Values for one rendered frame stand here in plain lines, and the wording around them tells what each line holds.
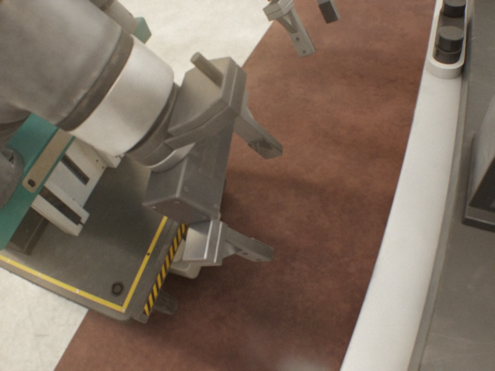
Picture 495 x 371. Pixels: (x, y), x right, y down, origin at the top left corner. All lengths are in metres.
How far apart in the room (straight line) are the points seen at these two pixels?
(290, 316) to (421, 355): 0.91
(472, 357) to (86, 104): 0.28
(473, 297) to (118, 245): 0.91
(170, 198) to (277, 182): 1.08
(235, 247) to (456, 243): 0.20
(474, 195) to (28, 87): 0.29
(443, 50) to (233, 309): 0.97
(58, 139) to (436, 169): 0.68
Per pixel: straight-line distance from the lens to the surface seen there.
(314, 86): 1.70
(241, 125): 0.39
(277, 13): 0.54
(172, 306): 1.13
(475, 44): 0.41
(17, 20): 0.23
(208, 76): 0.24
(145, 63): 0.26
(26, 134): 0.82
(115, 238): 1.04
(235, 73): 0.25
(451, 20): 0.47
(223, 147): 0.32
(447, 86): 0.41
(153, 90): 0.26
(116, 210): 1.09
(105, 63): 0.24
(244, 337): 1.14
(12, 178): 0.71
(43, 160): 0.76
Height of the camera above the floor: 1.10
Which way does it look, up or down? 53 degrees down
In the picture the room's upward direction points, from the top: 22 degrees counter-clockwise
